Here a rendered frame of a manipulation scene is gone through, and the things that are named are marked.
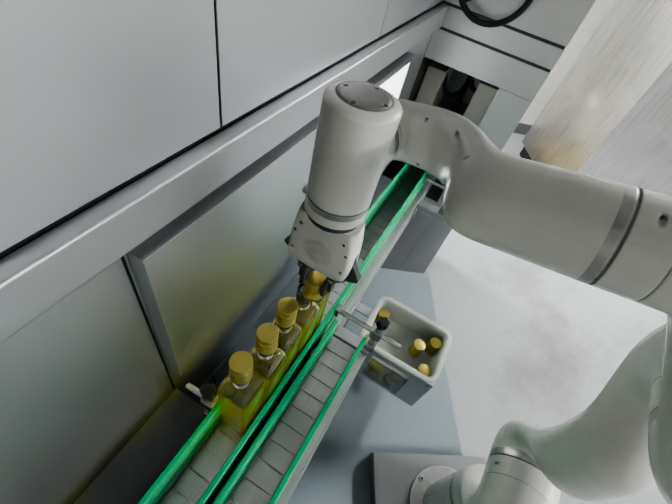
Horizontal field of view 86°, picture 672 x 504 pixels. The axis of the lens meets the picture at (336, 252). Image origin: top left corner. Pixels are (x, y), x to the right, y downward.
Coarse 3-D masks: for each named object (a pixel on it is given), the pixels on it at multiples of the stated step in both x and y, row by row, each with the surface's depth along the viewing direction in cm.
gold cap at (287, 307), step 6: (282, 300) 59; (288, 300) 60; (294, 300) 60; (282, 306) 59; (288, 306) 59; (294, 306) 59; (276, 312) 60; (282, 312) 58; (288, 312) 58; (294, 312) 58; (276, 318) 61; (282, 318) 59; (288, 318) 59; (294, 318) 60; (282, 324) 60; (288, 324) 60
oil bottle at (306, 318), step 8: (312, 304) 68; (304, 312) 67; (312, 312) 68; (296, 320) 67; (304, 320) 67; (312, 320) 70; (304, 328) 68; (312, 328) 75; (304, 336) 71; (304, 344) 76
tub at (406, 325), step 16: (384, 304) 105; (400, 304) 103; (368, 320) 98; (400, 320) 106; (416, 320) 103; (400, 336) 105; (416, 336) 106; (432, 336) 104; (448, 336) 100; (384, 352) 93; (400, 352) 101; (416, 368) 99; (432, 368) 96
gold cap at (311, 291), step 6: (312, 276) 61; (318, 276) 61; (324, 276) 61; (306, 282) 61; (312, 282) 60; (318, 282) 60; (306, 288) 61; (312, 288) 60; (318, 288) 60; (306, 294) 62; (312, 294) 61; (318, 294) 61; (312, 300) 62
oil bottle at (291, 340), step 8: (296, 328) 65; (280, 336) 63; (288, 336) 63; (296, 336) 65; (280, 344) 63; (288, 344) 63; (296, 344) 68; (288, 352) 65; (296, 352) 73; (288, 360) 69; (288, 368) 74
